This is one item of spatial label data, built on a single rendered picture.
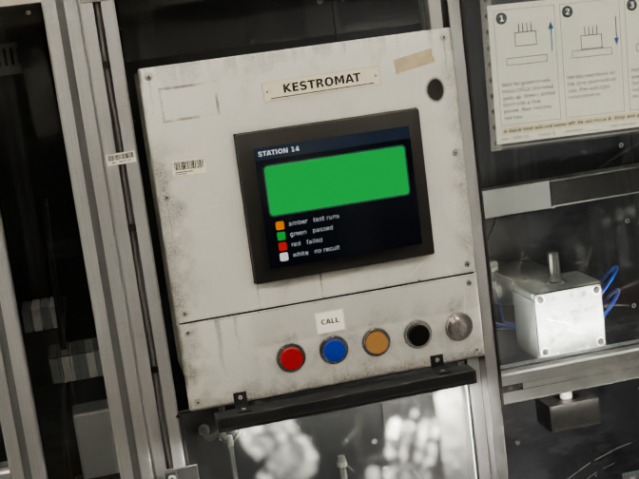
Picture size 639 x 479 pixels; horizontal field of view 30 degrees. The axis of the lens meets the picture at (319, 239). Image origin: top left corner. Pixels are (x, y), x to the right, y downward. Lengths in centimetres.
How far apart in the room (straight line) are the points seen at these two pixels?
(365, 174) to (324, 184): 6
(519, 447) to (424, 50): 91
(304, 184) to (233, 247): 13
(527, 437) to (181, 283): 90
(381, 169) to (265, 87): 19
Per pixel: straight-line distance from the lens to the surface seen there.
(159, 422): 164
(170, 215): 156
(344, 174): 157
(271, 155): 155
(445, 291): 166
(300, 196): 156
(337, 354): 163
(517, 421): 225
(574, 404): 199
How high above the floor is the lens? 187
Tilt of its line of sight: 11 degrees down
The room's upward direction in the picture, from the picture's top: 7 degrees counter-clockwise
